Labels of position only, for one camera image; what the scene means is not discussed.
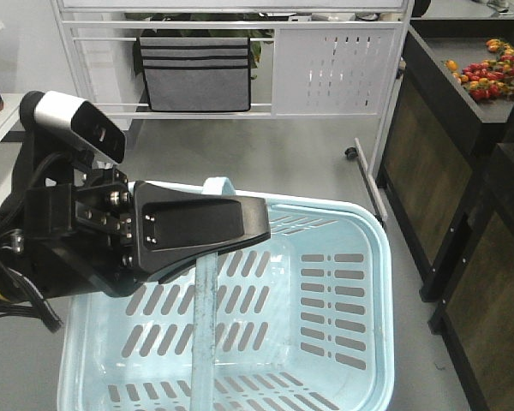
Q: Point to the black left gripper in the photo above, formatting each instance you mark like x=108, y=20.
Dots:
x=79, y=238

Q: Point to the light blue plastic basket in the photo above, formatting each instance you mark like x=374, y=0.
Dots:
x=302, y=321

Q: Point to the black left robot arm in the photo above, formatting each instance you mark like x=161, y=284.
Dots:
x=19, y=295

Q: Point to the grey fabric hanging organiser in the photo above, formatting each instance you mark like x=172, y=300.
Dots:
x=196, y=74

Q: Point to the white whiteboard on stand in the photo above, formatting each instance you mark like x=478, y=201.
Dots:
x=287, y=97

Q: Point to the dark wooden produce stand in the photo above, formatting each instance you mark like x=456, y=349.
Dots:
x=448, y=172

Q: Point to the cherry tomatoes pile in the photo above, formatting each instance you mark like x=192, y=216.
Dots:
x=490, y=79

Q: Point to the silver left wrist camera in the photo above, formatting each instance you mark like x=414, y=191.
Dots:
x=75, y=121

